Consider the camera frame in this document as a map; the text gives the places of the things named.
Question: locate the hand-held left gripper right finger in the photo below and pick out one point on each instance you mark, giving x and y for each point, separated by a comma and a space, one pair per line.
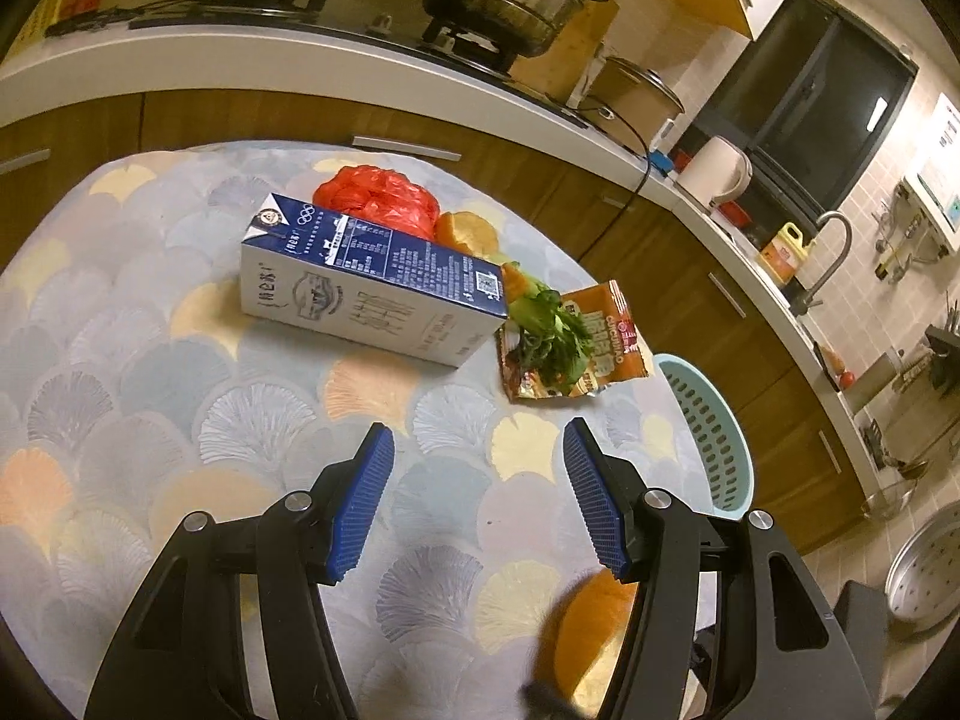
596, 502

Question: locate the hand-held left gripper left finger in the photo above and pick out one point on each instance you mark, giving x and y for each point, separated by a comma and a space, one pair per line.
360, 510

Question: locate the teal plastic basket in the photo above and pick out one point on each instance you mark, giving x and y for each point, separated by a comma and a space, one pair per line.
705, 427

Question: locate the orange snack packet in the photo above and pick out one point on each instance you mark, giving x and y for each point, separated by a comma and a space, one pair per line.
611, 345

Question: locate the green leaf vegetable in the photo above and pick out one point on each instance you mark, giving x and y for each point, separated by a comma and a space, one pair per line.
551, 330

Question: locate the wooden base cabinets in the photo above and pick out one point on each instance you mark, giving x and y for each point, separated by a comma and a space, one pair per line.
712, 315

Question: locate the blue and white milk carton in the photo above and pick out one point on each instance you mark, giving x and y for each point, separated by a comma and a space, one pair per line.
360, 277

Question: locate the small orange peel piece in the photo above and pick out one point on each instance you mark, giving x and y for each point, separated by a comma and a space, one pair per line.
517, 283

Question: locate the fan-patterned tablecloth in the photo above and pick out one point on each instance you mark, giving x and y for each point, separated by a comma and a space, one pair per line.
150, 360

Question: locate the red tomato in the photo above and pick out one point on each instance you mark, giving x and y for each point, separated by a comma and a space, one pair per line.
844, 379

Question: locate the steel faucet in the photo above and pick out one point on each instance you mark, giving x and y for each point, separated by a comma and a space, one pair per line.
814, 289

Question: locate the dark grey object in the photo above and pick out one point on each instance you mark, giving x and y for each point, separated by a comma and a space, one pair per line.
870, 637

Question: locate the yellow detergent bottle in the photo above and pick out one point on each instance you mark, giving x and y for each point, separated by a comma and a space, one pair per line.
784, 259

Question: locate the red plastic bag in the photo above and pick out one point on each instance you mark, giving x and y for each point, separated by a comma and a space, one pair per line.
375, 199

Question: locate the red tray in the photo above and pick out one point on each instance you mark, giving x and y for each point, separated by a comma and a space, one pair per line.
735, 214

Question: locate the perforated steel steamer tray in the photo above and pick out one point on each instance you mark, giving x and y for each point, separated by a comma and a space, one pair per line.
926, 570

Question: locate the small blue box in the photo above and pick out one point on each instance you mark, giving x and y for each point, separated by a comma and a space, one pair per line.
661, 163

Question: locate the white electric kettle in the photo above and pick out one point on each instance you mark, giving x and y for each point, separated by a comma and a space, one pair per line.
712, 169

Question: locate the water heater pipes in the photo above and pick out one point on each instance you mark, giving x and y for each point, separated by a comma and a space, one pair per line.
904, 247

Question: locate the beige rice cooker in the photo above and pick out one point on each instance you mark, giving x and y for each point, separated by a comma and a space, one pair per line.
630, 101

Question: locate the wooden cutting board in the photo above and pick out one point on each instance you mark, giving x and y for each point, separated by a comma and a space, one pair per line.
592, 45

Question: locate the white kitchen countertop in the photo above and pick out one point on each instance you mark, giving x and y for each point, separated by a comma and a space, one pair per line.
225, 64

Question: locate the white water heater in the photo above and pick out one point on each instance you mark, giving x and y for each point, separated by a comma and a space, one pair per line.
941, 187

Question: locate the dark window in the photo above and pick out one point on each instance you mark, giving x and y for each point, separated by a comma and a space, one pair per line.
817, 90

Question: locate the black glass gas stove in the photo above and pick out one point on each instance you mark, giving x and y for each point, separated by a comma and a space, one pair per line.
360, 22

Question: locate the yellow and red box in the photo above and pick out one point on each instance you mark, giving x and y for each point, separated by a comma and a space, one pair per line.
52, 11

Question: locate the wall shelf with utensils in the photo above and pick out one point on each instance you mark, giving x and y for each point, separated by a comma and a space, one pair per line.
941, 345

